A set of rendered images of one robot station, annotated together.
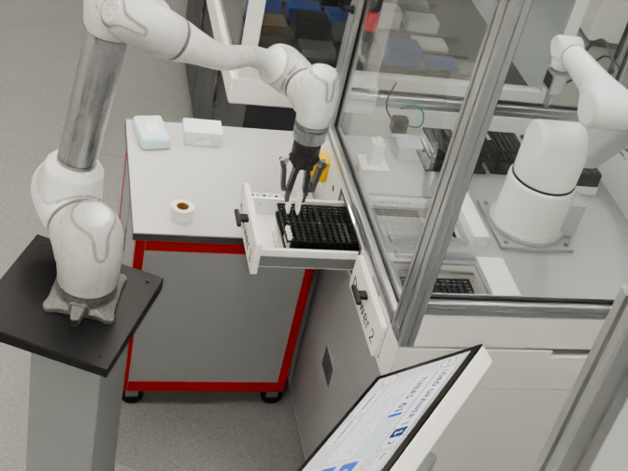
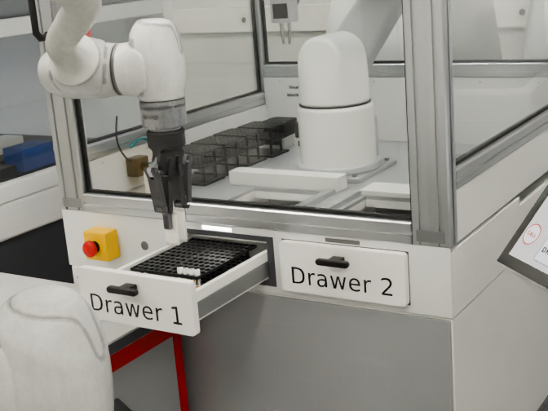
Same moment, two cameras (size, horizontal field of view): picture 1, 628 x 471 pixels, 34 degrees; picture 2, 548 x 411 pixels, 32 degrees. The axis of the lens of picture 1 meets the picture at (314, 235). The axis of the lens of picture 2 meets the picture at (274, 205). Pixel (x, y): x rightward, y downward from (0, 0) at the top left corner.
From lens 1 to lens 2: 1.71 m
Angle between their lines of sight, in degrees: 40
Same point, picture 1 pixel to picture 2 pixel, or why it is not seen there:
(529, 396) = not seen: hidden behind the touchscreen
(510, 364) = (505, 230)
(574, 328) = (523, 159)
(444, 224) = (447, 49)
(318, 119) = (180, 79)
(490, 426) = (509, 326)
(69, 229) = (37, 332)
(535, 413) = (524, 288)
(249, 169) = not seen: hidden behind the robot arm
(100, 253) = (97, 344)
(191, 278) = not seen: outside the picture
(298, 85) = (135, 52)
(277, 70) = (91, 55)
